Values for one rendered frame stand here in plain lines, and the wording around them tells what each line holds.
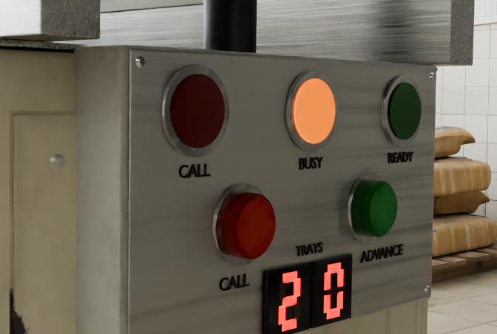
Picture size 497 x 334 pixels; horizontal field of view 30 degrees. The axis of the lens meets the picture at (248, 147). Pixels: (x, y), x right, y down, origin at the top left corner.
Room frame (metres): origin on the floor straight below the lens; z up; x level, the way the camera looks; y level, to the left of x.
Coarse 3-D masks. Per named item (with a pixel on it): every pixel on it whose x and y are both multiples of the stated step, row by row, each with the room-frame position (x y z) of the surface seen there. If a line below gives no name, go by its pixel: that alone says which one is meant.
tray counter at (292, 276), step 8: (296, 272) 0.45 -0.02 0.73; (288, 280) 0.44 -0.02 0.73; (296, 280) 0.45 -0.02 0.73; (280, 288) 0.44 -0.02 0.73; (296, 288) 0.45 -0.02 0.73; (280, 296) 0.44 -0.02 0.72; (288, 296) 0.44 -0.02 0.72; (296, 296) 0.45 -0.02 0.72; (288, 304) 0.44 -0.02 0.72; (296, 304) 0.45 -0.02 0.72; (280, 312) 0.44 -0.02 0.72; (296, 312) 0.45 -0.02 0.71; (280, 320) 0.44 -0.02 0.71; (288, 320) 0.44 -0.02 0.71; (296, 320) 0.45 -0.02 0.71; (288, 328) 0.44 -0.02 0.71
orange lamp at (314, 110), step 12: (312, 84) 0.46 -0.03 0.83; (324, 84) 0.46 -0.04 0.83; (300, 96) 0.45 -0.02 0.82; (312, 96) 0.46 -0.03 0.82; (324, 96) 0.46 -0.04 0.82; (300, 108) 0.45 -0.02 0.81; (312, 108) 0.46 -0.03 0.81; (324, 108) 0.46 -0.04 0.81; (300, 120) 0.45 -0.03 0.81; (312, 120) 0.46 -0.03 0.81; (324, 120) 0.46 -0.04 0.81; (300, 132) 0.45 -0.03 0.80; (312, 132) 0.46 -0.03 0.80; (324, 132) 0.46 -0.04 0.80
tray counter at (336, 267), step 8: (336, 264) 0.47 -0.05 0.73; (328, 272) 0.47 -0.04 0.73; (336, 272) 0.47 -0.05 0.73; (328, 280) 0.47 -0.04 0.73; (328, 288) 0.47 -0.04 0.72; (336, 288) 0.47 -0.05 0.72; (328, 296) 0.47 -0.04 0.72; (328, 304) 0.47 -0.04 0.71; (328, 312) 0.47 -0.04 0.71; (336, 312) 0.47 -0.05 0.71
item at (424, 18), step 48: (144, 0) 0.74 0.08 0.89; (192, 0) 0.71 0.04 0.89; (288, 0) 0.64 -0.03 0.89; (336, 0) 0.61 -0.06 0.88; (384, 0) 0.59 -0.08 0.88; (432, 0) 0.56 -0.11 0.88; (192, 48) 0.71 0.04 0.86; (288, 48) 0.64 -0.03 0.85; (336, 48) 0.61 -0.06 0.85; (384, 48) 0.59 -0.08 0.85; (432, 48) 0.56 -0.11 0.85
